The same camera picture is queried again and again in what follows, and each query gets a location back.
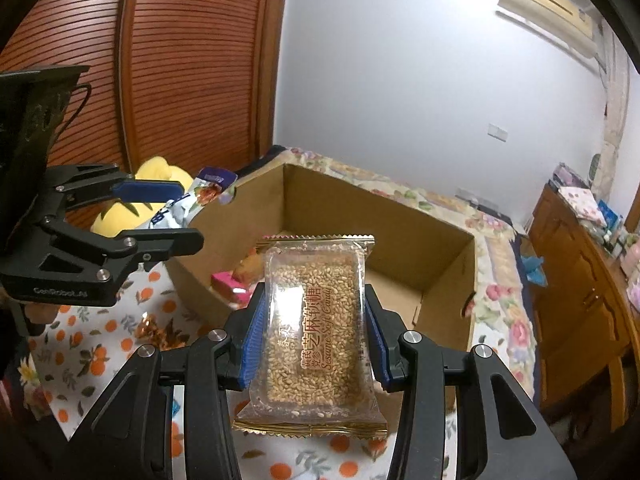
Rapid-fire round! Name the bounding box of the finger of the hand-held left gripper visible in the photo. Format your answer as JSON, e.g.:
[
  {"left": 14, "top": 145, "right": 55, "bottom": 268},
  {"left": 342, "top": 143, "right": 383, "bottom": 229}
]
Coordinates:
[
  {"left": 30, "top": 217, "right": 205, "bottom": 286},
  {"left": 47, "top": 162, "right": 186, "bottom": 207}
]

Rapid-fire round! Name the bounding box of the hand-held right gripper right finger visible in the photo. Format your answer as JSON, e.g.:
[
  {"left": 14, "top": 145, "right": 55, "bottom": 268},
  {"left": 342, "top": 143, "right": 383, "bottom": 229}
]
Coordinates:
[{"left": 364, "top": 284, "right": 581, "bottom": 480}]

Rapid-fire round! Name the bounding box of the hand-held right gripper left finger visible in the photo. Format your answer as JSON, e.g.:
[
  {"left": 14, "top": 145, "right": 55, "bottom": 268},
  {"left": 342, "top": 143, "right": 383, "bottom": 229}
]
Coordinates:
[{"left": 65, "top": 282, "right": 268, "bottom": 480}]

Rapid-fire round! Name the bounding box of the white blue snack packet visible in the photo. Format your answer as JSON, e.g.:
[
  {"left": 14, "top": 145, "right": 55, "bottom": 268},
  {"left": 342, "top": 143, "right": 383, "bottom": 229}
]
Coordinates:
[{"left": 147, "top": 167, "right": 238, "bottom": 231}]

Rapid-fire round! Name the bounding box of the clear sesame candy packet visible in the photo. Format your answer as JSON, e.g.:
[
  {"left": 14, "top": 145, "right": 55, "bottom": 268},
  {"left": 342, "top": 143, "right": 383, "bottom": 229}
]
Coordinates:
[{"left": 232, "top": 232, "right": 388, "bottom": 440}]

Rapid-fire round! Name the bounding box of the pink snack packet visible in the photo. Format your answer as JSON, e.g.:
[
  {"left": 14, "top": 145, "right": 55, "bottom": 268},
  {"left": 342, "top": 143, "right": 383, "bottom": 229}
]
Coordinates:
[{"left": 210, "top": 271, "right": 256, "bottom": 306}]

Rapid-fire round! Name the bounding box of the orange meat snack packet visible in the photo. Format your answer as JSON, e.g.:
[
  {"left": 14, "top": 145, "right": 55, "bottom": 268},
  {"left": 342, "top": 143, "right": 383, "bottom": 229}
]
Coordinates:
[{"left": 231, "top": 252, "right": 263, "bottom": 283}]

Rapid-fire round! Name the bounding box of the gold foil snack packet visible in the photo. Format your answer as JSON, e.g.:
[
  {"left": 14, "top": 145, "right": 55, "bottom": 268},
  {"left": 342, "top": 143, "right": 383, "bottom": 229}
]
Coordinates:
[{"left": 135, "top": 312, "right": 193, "bottom": 353}]

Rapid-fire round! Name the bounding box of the brown cardboard box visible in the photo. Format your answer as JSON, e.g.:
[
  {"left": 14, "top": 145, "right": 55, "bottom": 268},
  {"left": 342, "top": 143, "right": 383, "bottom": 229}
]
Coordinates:
[{"left": 165, "top": 162, "right": 478, "bottom": 411}]

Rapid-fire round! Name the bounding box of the person's left hand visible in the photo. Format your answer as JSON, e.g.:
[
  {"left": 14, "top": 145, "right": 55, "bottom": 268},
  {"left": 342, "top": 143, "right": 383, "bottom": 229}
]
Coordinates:
[{"left": 25, "top": 304, "right": 58, "bottom": 333}]

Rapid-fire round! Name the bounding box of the yellow plush toy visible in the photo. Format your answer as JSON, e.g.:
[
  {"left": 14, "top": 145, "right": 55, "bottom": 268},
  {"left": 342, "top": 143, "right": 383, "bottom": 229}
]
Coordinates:
[{"left": 91, "top": 156, "right": 193, "bottom": 236}]

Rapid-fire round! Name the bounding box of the orange print bed sheet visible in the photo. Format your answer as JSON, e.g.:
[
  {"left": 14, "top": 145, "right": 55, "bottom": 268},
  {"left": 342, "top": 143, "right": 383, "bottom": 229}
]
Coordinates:
[{"left": 17, "top": 255, "right": 451, "bottom": 480}]

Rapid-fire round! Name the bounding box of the wooden louvred wardrobe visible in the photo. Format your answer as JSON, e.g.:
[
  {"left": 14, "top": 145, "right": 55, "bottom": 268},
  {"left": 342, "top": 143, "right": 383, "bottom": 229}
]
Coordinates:
[{"left": 0, "top": 0, "right": 290, "bottom": 231}]

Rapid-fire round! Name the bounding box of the teal plastic bag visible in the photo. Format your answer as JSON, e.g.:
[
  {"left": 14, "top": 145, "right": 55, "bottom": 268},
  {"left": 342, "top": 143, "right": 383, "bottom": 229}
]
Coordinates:
[{"left": 522, "top": 255, "right": 546, "bottom": 283}]

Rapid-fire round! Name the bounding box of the wooden sideboard cabinet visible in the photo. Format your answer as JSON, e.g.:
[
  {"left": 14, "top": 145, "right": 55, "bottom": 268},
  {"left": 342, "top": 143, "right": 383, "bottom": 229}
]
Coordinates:
[{"left": 527, "top": 182, "right": 640, "bottom": 431}]

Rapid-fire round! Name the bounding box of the folded pink printed cloth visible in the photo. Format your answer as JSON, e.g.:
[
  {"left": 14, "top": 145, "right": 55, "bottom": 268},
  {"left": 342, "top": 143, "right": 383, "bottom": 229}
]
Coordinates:
[{"left": 557, "top": 185, "right": 608, "bottom": 223}]

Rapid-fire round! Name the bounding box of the blue carton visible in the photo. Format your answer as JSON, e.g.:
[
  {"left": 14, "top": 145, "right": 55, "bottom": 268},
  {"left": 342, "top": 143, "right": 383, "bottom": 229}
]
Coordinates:
[{"left": 597, "top": 200, "right": 623, "bottom": 231}]

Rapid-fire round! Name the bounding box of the cream patterned curtain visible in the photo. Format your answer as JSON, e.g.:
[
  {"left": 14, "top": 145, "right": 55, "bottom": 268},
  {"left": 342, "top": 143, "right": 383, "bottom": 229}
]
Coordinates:
[{"left": 597, "top": 25, "right": 633, "bottom": 186}]

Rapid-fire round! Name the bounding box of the wall air conditioner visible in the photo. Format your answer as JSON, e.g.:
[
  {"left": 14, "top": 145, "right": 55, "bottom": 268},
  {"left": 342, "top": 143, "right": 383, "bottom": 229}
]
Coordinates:
[{"left": 496, "top": 0, "right": 601, "bottom": 58}]

